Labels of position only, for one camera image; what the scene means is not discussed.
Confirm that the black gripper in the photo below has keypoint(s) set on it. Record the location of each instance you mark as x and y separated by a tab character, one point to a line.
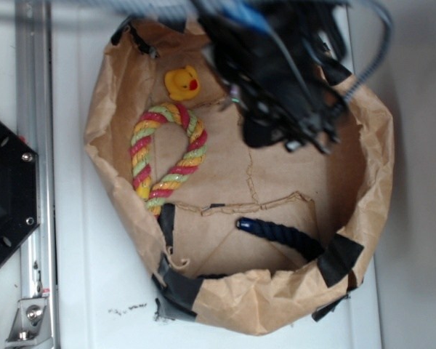
279	62

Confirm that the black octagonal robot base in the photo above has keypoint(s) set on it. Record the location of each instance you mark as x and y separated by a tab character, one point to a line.
18	193

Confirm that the yellow rubber duck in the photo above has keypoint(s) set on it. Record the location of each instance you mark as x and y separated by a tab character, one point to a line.
182	83

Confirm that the brown paper bin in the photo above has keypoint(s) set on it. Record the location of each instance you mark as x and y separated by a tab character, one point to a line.
256	238

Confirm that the multicolour twisted rope toy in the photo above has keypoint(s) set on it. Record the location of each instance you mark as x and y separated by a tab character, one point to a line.
155	195

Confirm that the aluminium rail frame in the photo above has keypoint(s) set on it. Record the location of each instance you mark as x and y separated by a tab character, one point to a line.
35	125

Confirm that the metal corner bracket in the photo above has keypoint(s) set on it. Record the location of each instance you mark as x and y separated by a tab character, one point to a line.
31	325

